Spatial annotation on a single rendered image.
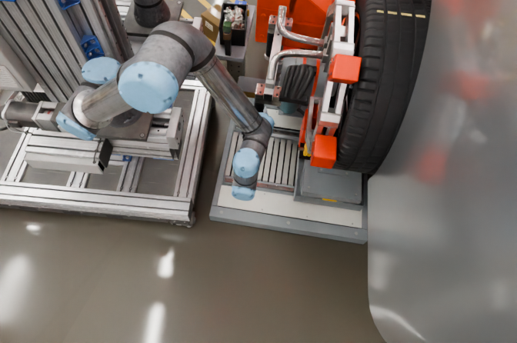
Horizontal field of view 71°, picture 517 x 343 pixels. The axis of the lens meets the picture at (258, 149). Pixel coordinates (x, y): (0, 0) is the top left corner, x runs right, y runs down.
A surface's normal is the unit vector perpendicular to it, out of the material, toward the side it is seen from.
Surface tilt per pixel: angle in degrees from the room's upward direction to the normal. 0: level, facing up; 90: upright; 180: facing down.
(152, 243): 0
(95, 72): 8
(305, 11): 90
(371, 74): 36
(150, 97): 85
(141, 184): 0
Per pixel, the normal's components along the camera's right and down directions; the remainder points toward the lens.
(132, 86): -0.20, 0.80
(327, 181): 0.04, -0.49
